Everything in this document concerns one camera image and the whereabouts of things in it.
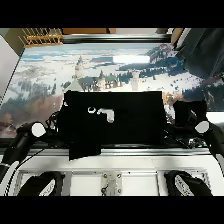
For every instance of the silver frame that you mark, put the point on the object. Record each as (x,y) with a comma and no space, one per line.
(133,160)

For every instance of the black garment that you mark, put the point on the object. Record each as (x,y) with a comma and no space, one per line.
(136,120)

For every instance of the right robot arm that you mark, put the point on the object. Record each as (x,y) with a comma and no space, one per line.
(206,133)

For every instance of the dark grey garment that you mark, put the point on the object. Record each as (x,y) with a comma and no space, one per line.
(203,50)

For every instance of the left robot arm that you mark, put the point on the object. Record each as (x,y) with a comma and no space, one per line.
(23,140)

